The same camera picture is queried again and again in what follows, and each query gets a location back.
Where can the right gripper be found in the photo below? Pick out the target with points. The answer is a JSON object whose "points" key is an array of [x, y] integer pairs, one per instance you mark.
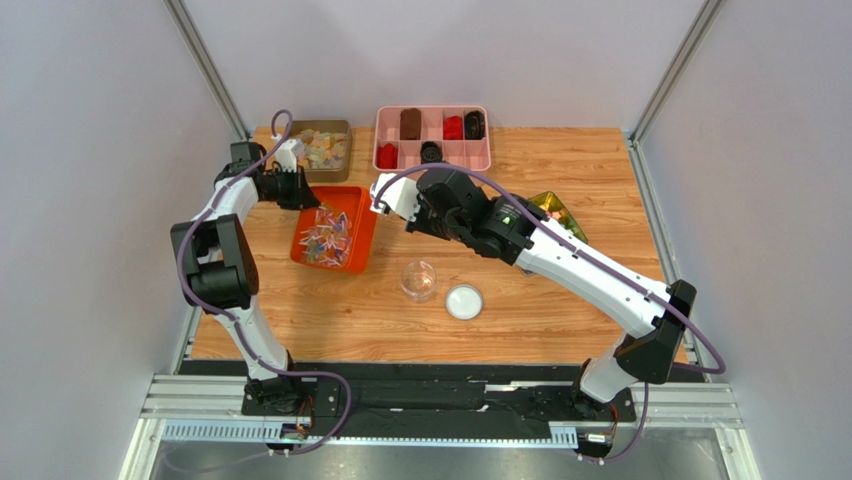
{"points": [[418, 221]]}

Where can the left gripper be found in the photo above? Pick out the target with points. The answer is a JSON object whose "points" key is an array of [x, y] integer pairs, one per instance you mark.
{"points": [[302, 197]]}

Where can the bronze tin of gummy candies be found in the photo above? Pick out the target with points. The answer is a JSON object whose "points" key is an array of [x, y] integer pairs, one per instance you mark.
{"points": [[328, 149]]}

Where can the orange tray of lollipops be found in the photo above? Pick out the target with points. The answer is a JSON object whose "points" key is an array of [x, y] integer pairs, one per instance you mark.
{"points": [[338, 234]]}

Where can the green tin of star candies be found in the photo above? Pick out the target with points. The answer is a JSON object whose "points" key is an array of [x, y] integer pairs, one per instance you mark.
{"points": [[553, 206]]}

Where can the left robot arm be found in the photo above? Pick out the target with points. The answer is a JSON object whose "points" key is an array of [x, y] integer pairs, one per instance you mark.
{"points": [[218, 273]]}

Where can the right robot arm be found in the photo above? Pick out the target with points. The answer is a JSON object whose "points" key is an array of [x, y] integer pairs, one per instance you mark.
{"points": [[447, 203]]}

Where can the clear glass jar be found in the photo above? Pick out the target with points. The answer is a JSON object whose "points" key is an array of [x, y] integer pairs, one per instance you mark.
{"points": [[419, 281]]}

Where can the black candy lower compartment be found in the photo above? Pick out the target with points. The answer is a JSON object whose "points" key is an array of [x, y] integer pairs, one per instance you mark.
{"points": [[431, 152]]}

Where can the black candy compartment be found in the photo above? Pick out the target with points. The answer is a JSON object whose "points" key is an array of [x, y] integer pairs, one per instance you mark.
{"points": [[431, 152], [474, 125]]}

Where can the red candy lower compartment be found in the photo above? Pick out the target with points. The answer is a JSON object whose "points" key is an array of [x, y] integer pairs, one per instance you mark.
{"points": [[387, 156]]}

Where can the pink divided organizer box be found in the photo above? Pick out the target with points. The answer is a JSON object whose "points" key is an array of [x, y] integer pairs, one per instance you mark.
{"points": [[474, 155]]}

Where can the white jar lid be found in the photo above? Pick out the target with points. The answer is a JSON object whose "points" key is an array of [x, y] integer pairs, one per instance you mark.
{"points": [[464, 302]]}

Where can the black candy upper compartment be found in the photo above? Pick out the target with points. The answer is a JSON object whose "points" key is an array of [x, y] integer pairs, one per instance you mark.
{"points": [[474, 125]]}

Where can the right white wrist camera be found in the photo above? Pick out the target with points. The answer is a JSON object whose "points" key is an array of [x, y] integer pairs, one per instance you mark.
{"points": [[400, 197]]}

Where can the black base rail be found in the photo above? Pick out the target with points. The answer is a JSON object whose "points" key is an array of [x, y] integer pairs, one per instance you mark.
{"points": [[467, 401]]}

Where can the left aluminium frame post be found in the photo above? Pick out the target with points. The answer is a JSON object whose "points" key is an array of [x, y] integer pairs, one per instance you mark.
{"points": [[193, 39]]}

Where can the aluminium frame post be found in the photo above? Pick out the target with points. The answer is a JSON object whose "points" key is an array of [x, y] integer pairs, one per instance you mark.
{"points": [[691, 42], [193, 39]]}

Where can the right aluminium frame post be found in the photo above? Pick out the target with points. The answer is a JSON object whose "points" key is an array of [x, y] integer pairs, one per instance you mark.
{"points": [[691, 42]]}

